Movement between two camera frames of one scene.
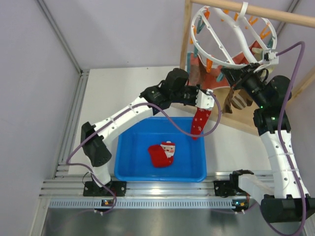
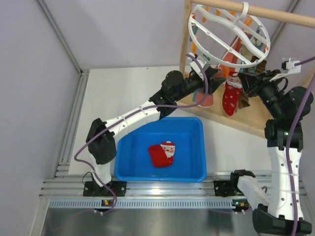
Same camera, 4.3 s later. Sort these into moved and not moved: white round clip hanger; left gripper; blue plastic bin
Moved: white round clip hanger; left gripper
Not moved: blue plastic bin
